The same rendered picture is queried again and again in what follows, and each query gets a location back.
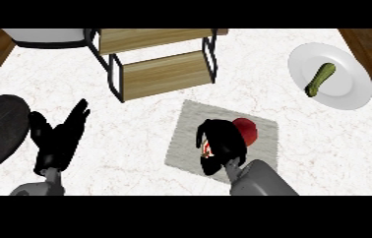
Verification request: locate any white round plate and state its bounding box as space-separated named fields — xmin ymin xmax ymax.
xmin=286 ymin=42 xmax=372 ymax=111

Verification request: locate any wooden tiered shelf black frame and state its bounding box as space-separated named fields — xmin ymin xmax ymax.
xmin=84 ymin=29 xmax=230 ymax=104

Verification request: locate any green zucchini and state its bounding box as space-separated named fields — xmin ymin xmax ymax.
xmin=304 ymin=62 xmax=336 ymax=98

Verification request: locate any dark grey round pan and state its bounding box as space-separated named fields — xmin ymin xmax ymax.
xmin=0 ymin=94 xmax=32 ymax=165

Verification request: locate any grey woven placemat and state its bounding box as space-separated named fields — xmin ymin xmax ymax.
xmin=163 ymin=99 xmax=280 ymax=185

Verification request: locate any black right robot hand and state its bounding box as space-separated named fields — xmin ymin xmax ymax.
xmin=194 ymin=118 xmax=248 ymax=177

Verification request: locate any red frosted cupcake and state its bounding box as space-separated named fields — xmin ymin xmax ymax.
xmin=200 ymin=117 xmax=258 ymax=159

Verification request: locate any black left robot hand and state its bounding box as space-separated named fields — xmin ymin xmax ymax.
xmin=28 ymin=98 xmax=91 ymax=177

